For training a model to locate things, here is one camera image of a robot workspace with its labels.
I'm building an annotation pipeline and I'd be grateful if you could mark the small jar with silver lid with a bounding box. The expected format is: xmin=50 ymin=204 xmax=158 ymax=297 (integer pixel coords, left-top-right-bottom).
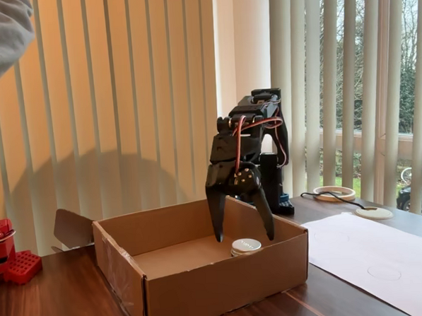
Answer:
xmin=230 ymin=237 xmax=263 ymax=257

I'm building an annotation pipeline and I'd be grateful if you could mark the grey sleeved forearm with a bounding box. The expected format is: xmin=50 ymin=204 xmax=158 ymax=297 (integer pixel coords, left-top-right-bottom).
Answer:
xmin=0 ymin=0 xmax=39 ymax=93

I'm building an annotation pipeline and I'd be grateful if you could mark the open brown cardboard box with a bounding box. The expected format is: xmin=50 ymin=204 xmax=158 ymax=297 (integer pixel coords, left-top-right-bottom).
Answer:
xmin=49 ymin=190 xmax=313 ymax=316

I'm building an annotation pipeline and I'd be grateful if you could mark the masking tape roll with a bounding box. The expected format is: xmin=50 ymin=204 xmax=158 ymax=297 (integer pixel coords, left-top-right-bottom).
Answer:
xmin=313 ymin=185 xmax=357 ymax=204

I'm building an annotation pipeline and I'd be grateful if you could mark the white round desk grommet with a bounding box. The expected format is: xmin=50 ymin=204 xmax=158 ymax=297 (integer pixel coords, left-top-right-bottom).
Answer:
xmin=354 ymin=204 xmax=394 ymax=222

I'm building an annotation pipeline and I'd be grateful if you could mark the white paper sheet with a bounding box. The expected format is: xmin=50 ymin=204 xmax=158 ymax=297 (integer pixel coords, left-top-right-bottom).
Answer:
xmin=300 ymin=209 xmax=422 ymax=316

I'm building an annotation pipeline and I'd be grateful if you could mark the dark parked car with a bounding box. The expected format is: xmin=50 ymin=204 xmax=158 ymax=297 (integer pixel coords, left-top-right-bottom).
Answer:
xmin=396 ymin=184 xmax=422 ymax=222

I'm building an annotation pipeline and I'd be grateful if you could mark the white vertical blind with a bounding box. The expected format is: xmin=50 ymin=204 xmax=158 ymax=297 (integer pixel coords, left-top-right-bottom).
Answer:
xmin=0 ymin=0 xmax=225 ymax=258
xmin=266 ymin=0 xmax=422 ymax=223

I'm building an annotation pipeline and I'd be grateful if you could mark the red perforated base block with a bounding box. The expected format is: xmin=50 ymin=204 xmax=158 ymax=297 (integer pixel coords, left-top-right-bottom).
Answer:
xmin=3 ymin=248 xmax=44 ymax=286

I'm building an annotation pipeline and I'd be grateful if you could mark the thin black cable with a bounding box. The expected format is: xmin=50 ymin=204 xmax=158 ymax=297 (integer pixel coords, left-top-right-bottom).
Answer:
xmin=300 ymin=188 xmax=367 ymax=213

